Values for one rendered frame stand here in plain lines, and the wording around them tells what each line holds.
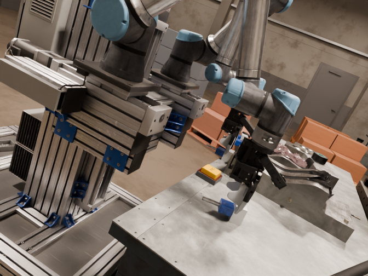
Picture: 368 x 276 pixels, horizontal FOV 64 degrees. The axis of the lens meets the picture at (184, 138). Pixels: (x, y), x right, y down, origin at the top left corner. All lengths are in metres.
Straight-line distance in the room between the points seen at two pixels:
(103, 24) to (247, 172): 0.55
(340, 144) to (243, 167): 5.37
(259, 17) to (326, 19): 9.20
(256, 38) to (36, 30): 0.89
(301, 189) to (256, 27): 0.61
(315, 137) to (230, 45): 4.91
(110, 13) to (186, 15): 9.91
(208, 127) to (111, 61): 3.35
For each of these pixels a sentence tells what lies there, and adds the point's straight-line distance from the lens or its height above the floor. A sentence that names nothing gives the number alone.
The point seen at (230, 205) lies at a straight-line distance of 0.90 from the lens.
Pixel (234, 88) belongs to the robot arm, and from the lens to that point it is 0.79.
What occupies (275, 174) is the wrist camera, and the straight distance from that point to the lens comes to 0.85.
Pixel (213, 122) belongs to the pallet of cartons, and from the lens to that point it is 4.20.
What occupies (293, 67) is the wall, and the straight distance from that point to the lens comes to 9.91.
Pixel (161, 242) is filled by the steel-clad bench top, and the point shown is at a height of 0.80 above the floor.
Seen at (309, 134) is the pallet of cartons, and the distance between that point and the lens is 6.02.
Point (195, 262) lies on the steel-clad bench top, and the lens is 0.70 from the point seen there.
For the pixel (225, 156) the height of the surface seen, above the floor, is 0.82.
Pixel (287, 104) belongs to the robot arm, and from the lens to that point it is 0.79.
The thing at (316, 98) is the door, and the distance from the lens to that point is 9.88.
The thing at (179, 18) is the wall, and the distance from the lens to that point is 10.80.
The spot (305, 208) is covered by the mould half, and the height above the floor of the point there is 0.84.
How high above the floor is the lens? 1.22
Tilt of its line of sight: 17 degrees down
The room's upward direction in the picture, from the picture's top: 23 degrees clockwise
